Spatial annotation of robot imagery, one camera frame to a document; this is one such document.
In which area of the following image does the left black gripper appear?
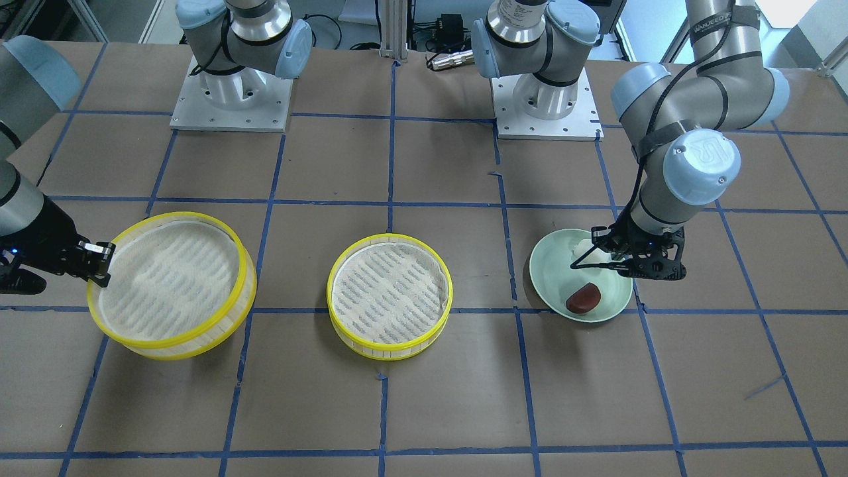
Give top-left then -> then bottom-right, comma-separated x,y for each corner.
570,207 -> 687,281

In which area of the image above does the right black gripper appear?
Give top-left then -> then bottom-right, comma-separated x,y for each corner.
1,198 -> 116,295

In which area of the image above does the yellow steamer basket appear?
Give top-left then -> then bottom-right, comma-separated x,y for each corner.
326,233 -> 454,360
87,211 -> 257,360

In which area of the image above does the white bun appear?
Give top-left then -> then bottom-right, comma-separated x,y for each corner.
572,238 -> 610,264

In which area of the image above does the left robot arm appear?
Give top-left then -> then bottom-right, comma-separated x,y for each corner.
470,1 -> 790,281

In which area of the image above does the brown bun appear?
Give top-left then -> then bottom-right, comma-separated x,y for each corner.
566,283 -> 602,315

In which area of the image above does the light green plate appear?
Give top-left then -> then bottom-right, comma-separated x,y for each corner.
528,229 -> 633,323

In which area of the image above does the silver cylindrical connector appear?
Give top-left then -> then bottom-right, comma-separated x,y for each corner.
426,50 -> 474,72

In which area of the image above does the black power brick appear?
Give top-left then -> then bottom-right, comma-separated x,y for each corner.
433,13 -> 464,46

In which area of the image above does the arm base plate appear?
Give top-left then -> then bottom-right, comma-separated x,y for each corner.
170,58 -> 294,133
490,69 -> 605,141

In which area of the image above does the aluminium frame post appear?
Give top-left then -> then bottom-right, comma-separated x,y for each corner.
376,1 -> 412,64

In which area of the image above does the black cable bundle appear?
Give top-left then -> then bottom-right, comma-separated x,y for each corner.
291,13 -> 382,51

